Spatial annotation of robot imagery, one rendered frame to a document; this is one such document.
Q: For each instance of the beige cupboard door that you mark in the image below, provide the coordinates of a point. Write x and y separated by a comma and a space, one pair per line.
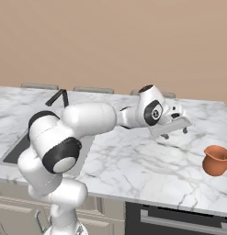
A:
17, 218
101, 225

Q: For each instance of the black dishwasher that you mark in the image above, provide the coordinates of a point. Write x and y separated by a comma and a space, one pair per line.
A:
179, 218

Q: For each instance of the terracotta jug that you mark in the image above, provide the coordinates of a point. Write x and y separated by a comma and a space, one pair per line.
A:
214, 162

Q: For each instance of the black tap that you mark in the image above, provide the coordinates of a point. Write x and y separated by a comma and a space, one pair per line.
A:
60, 95

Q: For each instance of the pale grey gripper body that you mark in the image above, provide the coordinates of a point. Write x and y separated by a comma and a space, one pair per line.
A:
170, 127

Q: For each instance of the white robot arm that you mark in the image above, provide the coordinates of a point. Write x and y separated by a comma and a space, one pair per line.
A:
87, 117

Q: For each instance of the grey sink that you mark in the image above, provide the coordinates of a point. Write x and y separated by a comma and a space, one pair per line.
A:
13, 153

